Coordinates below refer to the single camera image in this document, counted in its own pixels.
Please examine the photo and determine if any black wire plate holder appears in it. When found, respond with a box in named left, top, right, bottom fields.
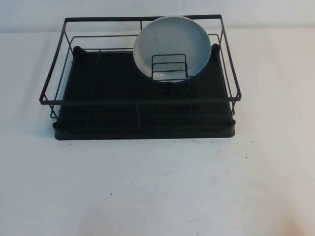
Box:
left=151, top=53, right=188, bottom=83

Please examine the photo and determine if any pale blue round plate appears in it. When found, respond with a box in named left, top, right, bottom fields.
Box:
left=132, top=15, right=212, bottom=83

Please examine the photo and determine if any black plastic drip tray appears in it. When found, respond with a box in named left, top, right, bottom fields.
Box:
left=52, top=45, right=236, bottom=141

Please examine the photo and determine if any black wire dish rack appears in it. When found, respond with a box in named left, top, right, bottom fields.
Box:
left=38, top=14, right=243, bottom=124

